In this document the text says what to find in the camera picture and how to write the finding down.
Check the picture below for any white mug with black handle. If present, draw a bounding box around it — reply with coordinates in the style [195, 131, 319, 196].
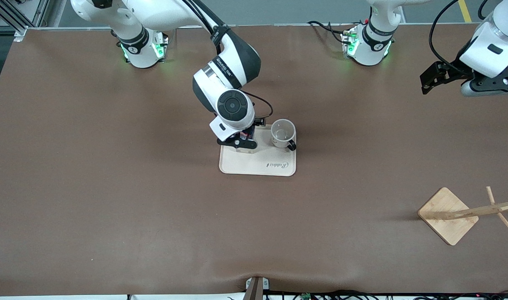
[271, 119, 298, 152]

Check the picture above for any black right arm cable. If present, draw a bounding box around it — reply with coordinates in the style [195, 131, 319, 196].
[241, 90, 274, 121]

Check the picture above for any wooden mug stand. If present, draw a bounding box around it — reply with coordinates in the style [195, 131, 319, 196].
[417, 186, 508, 246]

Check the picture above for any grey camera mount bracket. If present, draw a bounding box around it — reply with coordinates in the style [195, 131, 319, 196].
[245, 276, 269, 300]

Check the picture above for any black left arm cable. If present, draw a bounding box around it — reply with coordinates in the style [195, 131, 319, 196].
[428, 0, 467, 69]

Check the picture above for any white tray with Rabbit print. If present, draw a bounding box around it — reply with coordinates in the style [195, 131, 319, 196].
[219, 124, 297, 177]

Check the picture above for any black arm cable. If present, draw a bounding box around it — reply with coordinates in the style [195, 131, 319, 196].
[428, 0, 467, 69]
[241, 90, 274, 121]

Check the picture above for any blue white milk carton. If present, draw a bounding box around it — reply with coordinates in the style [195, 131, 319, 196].
[236, 127, 257, 155]

